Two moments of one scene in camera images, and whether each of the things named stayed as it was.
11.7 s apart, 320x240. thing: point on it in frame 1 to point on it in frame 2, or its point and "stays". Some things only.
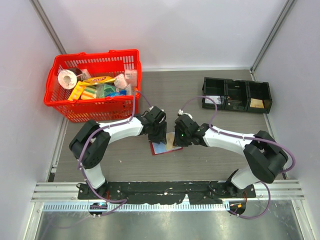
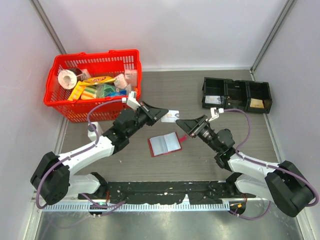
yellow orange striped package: x=82 y=91 stays
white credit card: x=170 y=138 to x=171 y=116
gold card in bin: x=256 y=103 stays
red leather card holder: x=157 y=148 stays
